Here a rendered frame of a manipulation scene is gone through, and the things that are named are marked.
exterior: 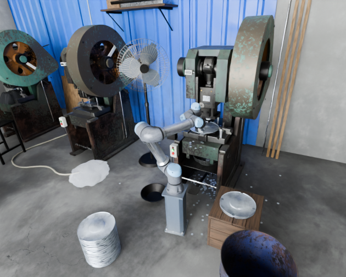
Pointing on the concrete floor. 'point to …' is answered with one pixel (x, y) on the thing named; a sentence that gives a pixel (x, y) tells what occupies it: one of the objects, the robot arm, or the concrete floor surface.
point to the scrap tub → (255, 256)
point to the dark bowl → (152, 192)
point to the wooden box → (213, 226)
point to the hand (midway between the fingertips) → (198, 132)
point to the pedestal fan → (133, 70)
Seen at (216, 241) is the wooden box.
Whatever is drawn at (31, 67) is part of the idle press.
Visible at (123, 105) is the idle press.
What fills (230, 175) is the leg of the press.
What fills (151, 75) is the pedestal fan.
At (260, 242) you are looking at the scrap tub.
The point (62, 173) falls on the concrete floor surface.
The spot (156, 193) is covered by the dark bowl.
